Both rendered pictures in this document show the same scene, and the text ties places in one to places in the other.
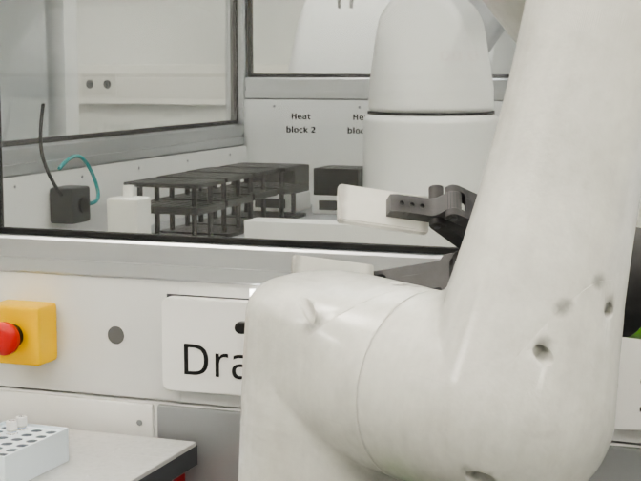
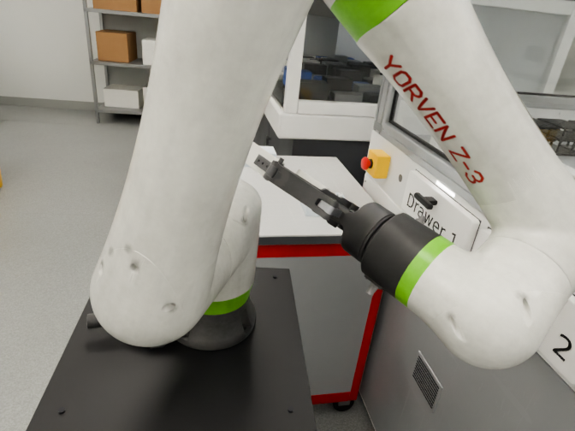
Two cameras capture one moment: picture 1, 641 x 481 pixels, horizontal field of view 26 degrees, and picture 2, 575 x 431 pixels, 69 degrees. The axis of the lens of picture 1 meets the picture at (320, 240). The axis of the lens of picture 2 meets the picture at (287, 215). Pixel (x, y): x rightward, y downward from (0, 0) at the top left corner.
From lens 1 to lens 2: 93 cm
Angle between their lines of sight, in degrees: 57
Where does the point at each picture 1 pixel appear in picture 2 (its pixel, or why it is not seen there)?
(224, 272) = (431, 168)
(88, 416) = (387, 204)
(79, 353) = (391, 180)
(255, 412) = not seen: hidden behind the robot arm
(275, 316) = not seen: hidden behind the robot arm
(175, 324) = (410, 182)
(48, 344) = (381, 171)
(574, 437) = (103, 320)
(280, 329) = not seen: hidden behind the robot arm
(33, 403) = (378, 191)
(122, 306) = (404, 168)
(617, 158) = (145, 178)
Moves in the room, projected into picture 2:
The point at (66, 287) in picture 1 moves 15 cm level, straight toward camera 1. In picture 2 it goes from (394, 152) to (362, 160)
